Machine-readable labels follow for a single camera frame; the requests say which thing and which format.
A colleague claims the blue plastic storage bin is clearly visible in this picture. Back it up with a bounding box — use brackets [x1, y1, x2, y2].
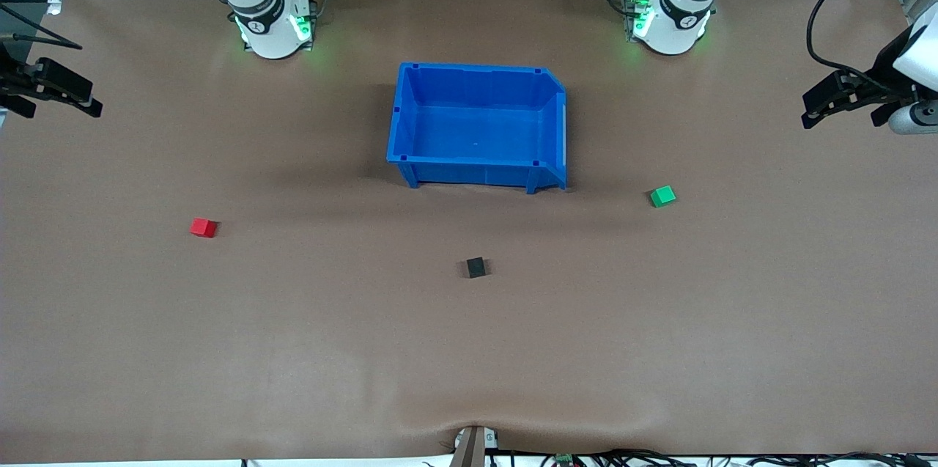
[386, 62, 569, 194]

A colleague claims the metal table clamp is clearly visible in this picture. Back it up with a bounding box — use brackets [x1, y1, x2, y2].
[454, 425, 500, 467]

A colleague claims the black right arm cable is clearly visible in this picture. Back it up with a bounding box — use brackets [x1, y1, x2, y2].
[0, 4, 83, 51]

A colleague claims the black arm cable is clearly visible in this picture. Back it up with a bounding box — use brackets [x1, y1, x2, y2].
[805, 0, 938, 76]
[0, 4, 83, 51]

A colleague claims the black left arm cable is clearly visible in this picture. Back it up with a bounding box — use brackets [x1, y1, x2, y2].
[805, 0, 938, 76]

